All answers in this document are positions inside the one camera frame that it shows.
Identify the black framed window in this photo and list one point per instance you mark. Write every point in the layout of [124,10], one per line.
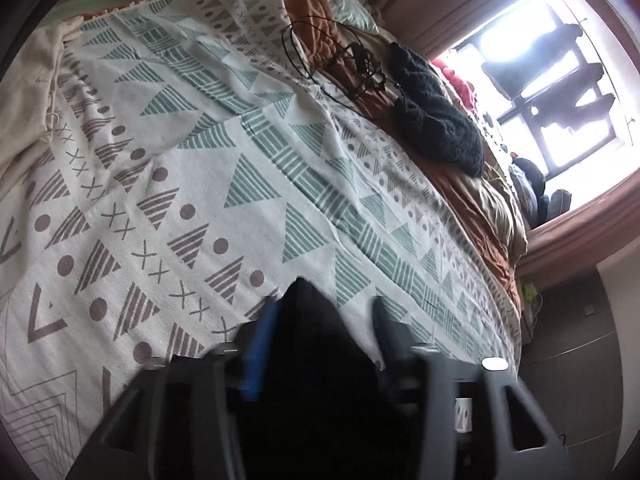
[520,105]

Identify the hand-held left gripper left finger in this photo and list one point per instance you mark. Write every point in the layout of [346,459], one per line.
[257,350]

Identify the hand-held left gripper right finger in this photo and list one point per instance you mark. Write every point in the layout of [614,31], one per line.
[400,355]

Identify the black button shirt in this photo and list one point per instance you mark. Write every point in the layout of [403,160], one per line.
[320,385]

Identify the pink curtain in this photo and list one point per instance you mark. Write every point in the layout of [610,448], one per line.
[450,0]
[575,245]

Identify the black knitted sweater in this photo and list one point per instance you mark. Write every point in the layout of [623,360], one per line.
[435,115]

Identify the folded beige sheet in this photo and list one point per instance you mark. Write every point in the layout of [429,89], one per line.
[30,85]

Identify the orange beige duvet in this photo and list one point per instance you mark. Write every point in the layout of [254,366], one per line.
[440,180]

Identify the patterned white teal blanket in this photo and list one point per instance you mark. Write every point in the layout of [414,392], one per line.
[200,160]

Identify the black fluffy cushion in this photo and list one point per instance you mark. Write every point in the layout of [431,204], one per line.
[530,172]

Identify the red clothes pile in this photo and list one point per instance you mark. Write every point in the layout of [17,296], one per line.
[457,85]

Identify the dark hanging jacket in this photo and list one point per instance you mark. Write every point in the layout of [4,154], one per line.
[575,105]
[530,67]

